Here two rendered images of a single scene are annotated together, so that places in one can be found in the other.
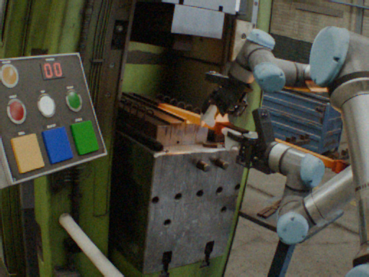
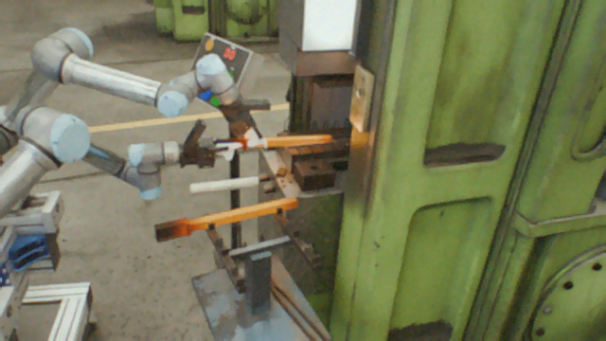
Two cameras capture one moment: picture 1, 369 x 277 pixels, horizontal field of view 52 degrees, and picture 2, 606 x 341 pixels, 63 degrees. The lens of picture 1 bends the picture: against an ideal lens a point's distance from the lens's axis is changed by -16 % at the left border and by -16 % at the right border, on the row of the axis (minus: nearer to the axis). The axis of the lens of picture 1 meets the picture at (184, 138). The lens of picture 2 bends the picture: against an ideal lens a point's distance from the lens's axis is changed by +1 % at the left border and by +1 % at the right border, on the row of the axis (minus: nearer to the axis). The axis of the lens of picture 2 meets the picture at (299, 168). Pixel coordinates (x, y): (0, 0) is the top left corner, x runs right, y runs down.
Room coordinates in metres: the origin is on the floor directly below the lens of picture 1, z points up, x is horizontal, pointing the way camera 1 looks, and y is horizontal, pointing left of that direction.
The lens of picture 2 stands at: (1.91, -1.47, 1.79)
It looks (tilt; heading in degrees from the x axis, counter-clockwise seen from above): 30 degrees down; 109
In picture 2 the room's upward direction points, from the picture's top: 4 degrees clockwise
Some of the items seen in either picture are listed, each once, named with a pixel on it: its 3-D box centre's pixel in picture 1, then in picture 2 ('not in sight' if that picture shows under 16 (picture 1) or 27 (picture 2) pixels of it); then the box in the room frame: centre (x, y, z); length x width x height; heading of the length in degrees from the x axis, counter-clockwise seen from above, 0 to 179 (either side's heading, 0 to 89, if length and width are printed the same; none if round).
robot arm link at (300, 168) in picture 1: (302, 169); (147, 155); (0.99, -0.30, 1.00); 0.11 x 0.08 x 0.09; 38
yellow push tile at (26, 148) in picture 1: (27, 153); not in sight; (0.78, 0.33, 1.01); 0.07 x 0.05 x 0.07; 153
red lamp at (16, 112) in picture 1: (16, 111); not in sight; (0.80, 0.37, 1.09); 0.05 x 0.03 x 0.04; 128
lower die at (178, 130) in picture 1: (148, 115); (337, 145); (1.51, 0.14, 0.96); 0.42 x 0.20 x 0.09; 38
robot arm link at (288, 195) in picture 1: (293, 206); (146, 180); (0.97, -0.30, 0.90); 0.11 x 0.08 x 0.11; 167
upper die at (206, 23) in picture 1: (162, 17); (347, 49); (1.51, 0.14, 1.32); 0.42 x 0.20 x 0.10; 38
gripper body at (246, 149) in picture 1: (259, 152); (196, 152); (1.11, -0.20, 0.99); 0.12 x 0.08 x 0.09; 38
